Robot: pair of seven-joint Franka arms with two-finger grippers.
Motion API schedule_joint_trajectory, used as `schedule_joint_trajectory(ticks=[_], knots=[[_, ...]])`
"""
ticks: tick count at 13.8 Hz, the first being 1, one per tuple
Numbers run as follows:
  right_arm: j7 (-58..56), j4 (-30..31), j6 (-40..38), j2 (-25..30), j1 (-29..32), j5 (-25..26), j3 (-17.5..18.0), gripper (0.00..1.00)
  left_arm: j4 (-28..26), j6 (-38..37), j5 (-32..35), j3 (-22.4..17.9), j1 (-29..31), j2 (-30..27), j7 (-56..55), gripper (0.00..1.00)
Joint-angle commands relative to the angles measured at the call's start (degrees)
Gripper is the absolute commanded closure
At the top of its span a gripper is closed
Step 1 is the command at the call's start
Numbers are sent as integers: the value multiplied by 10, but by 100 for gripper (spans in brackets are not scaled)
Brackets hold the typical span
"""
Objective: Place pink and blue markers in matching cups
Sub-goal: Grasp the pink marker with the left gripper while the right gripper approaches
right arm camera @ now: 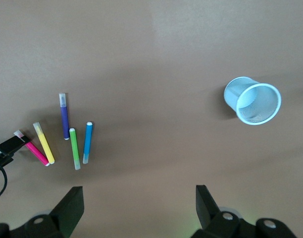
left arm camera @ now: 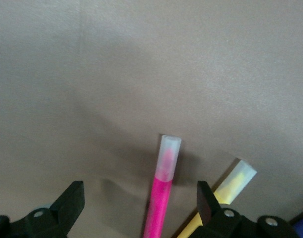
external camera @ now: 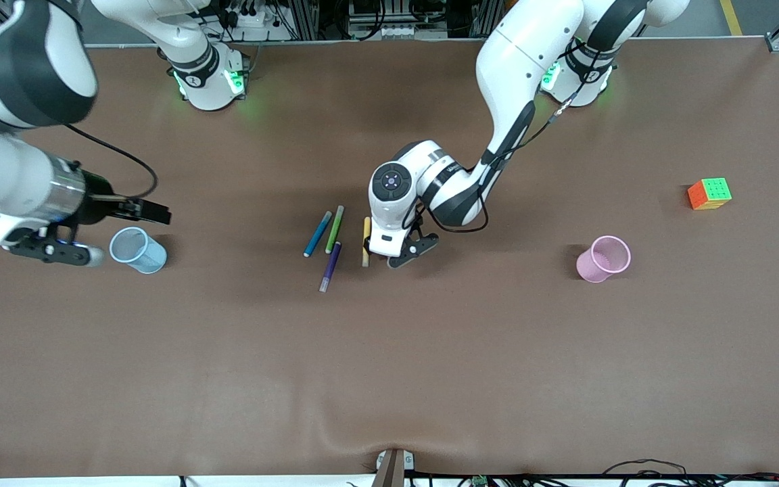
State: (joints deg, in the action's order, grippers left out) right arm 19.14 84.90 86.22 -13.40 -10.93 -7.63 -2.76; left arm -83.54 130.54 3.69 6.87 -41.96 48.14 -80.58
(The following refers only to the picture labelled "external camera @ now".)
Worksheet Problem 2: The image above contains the pink mesh cup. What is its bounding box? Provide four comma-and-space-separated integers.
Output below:
576, 235, 632, 283

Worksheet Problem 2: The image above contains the blue marker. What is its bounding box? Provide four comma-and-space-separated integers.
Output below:
303, 211, 333, 258

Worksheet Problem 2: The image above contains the blue mesh cup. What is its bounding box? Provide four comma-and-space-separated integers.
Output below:
109, 227, 168, 275

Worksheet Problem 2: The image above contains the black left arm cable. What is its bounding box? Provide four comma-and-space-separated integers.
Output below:
403, 41, 593, 234

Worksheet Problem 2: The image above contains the multicoloured puzzle cube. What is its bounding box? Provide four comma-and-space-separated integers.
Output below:
687, 177, 733, 211

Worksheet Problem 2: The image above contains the black cable bundle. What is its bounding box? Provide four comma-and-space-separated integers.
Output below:
603, 459, 779, 487

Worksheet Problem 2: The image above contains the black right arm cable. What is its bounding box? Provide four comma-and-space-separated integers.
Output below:
65, 124, 159, 204

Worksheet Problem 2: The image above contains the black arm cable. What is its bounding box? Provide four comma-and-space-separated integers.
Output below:
65, 124, 159, 204
403, 41, 593, 234

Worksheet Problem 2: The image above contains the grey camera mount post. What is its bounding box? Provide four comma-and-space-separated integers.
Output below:
371, 448, 416, 487

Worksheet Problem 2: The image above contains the green marker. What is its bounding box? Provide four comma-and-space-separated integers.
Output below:
325, 205, 346, 255

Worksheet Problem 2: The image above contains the purple marker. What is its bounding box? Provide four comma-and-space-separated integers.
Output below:
318, 241, 343, 294

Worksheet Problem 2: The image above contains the white power strip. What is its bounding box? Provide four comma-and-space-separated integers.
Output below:
231, 8, 296, 31

